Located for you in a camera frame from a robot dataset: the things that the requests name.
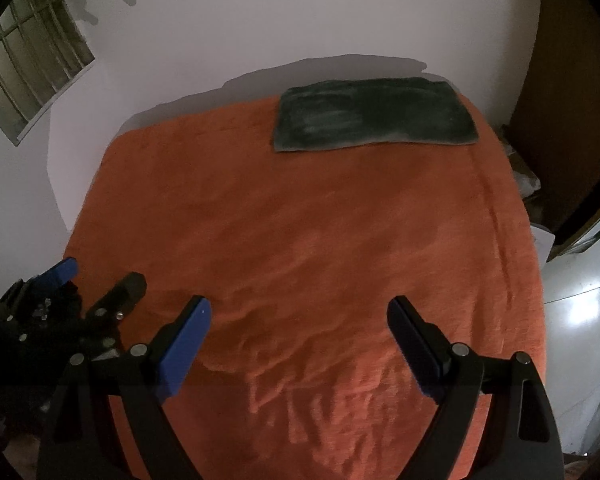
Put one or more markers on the brown wooden cabinet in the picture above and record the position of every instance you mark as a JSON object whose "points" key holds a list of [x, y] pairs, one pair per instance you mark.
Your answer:
{"points": [[570, 110]]}

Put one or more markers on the dark green fleece jacket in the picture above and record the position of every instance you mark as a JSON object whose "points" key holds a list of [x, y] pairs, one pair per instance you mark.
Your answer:
{"points": [[375, 115]]}

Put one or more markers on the orange blanket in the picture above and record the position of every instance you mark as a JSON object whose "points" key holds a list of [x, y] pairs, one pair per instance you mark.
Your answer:
{"points": [[305, 260]]}

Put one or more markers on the pile of clutter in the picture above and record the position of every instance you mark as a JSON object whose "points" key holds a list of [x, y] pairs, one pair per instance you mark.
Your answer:
{"points": [[525, 180]]}

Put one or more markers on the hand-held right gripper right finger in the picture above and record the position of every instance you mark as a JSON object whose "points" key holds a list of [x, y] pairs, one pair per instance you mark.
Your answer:
{"points": [[420, 355]]}

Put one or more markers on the barred window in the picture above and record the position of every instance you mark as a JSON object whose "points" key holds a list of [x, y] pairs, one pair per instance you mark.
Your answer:
{"points": [[30, 65]]}

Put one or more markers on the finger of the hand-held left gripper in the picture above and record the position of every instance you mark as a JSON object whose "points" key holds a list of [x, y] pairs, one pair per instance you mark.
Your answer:
{"points": [[125, 292], [60, 271]]}

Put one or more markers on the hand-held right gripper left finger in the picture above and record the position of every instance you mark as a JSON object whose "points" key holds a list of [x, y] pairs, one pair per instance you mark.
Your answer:
{"points": [[185, 345]]}

